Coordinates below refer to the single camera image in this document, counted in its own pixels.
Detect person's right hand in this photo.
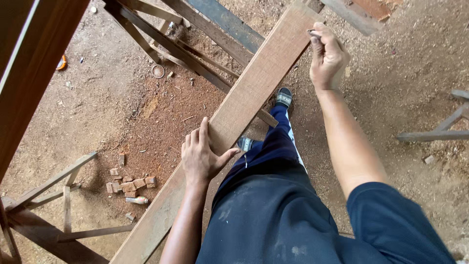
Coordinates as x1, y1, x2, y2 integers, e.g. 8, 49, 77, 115
309, 22, 351, 92

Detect person's left hand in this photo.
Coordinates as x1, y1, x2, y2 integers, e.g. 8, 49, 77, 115
181, 117, 241, 183

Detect long wooden plank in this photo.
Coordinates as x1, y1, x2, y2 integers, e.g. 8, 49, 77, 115
109, 0, 325, 264

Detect reddish wooden board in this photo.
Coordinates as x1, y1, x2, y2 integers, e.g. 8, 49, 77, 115
320, 0, 404, 36

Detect black slide sandal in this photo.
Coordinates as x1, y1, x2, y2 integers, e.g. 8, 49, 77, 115
237, 137, 263, 152
275, 87, 293, 110

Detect blue painted wooden board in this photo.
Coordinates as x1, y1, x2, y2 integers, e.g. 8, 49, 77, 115
186, 0, 266, 55

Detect navy blue trousers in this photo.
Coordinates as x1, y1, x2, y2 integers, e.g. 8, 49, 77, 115
216, 105, 309, 191

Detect navy blue shirt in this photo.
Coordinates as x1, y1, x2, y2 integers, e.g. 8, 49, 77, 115
196, 172, 456, 264

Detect pile of small wood blocks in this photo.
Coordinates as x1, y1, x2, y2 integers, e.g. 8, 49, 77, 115
106, 153, 157, 198

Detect large dark wooden beam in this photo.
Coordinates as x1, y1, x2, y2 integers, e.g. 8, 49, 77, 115
0, 0, 91, 183

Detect wooden sawhorse frame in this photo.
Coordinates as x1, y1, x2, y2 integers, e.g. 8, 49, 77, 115
103, 0, 279, 128

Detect grey wooden stool frame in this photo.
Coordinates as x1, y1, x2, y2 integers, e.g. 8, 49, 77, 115
397, 89, 469, 142

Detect wooden trestle frame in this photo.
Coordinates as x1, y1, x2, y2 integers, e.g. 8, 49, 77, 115
0, 151, 136, 264

